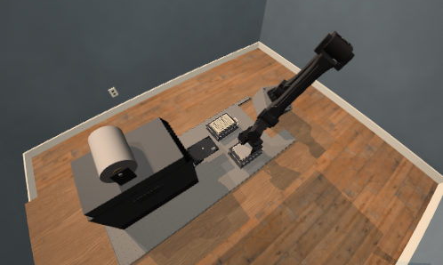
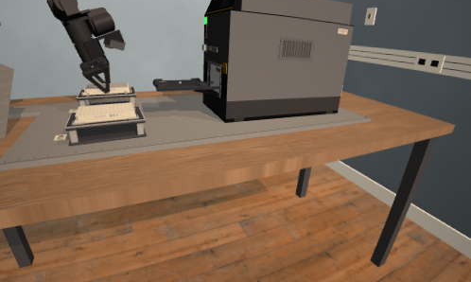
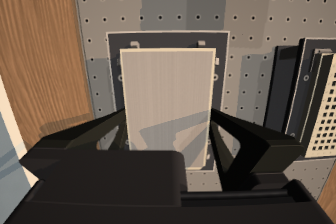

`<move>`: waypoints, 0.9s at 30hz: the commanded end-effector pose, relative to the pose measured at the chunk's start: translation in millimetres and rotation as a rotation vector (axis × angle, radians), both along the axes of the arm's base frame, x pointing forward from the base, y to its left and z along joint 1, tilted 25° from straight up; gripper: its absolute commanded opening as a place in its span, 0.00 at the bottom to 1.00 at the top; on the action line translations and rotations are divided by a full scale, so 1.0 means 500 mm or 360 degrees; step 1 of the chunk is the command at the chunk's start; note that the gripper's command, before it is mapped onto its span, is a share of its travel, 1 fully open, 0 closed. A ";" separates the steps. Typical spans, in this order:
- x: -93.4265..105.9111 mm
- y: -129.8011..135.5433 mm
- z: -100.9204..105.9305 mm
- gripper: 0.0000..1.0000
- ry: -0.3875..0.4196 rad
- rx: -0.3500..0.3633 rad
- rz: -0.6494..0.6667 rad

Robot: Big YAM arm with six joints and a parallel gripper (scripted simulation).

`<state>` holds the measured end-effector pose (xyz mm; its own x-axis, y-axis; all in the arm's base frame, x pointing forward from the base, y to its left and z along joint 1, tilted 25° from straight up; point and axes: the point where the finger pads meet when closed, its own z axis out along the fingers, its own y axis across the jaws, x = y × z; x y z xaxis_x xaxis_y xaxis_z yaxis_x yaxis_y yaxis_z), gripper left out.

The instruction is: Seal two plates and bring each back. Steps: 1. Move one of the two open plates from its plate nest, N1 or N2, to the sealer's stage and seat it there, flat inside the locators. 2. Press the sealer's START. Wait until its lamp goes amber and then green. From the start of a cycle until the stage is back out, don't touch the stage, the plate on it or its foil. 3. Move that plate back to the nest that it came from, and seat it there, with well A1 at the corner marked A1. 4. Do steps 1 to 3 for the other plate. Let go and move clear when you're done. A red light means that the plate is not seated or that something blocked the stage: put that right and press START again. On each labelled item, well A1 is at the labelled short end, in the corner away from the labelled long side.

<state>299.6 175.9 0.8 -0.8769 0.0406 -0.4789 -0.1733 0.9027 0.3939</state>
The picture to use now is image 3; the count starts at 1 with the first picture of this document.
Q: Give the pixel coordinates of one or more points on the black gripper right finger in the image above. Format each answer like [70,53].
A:
[261,149]

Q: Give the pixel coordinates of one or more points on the grey perforated base plate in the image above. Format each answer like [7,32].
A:
[256,28]

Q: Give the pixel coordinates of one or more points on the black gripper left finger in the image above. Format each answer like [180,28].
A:
[86,135]

